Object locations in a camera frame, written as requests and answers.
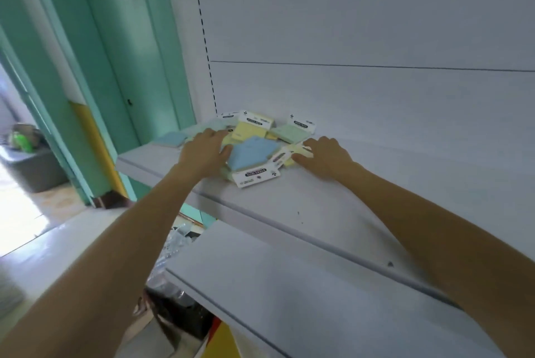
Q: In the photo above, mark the person's right hand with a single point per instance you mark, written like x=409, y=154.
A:
x=330, y=159

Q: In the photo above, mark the person's left hand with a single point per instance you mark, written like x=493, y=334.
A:
x=200, y=155

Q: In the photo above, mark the person's right thumb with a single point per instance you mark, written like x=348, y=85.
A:
x=301, y=157

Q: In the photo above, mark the person's left thumb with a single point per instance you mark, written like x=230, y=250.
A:
x=223, y=155

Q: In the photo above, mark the pale yellow sticky note packet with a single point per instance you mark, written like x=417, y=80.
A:
x=294, y=148

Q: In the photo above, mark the blue sticky note packet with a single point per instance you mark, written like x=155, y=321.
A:
x=252, y=155

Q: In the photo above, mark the person's right forearm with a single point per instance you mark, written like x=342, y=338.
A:
x=451, y=253

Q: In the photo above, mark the person's left forearm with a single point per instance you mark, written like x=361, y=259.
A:
x=104, y=265

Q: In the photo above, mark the pile of sticky note packets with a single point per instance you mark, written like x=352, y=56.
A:
x=250, y=130

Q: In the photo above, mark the white shelf board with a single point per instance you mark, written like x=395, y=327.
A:
x=301, y=203
x=301, y=299

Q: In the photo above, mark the clear plastic bags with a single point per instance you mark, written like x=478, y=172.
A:
x=177, y=245

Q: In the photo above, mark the white slotted shelf upright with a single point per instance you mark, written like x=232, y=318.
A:
x=184, y=36

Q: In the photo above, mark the white shelf back panel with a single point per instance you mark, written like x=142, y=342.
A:
x=355, y=15

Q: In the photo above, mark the black bag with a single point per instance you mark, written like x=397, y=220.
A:
x=184, y=311

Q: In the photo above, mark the yellow and red board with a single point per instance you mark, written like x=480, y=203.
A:
x=223, y=341

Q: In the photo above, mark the grey storage bin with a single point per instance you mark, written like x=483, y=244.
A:
x=35, y=169

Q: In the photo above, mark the green plastic item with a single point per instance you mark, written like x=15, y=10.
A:
x=21, y=141

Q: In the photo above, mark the teal door frame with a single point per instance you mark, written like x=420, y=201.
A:
x=125, y=44

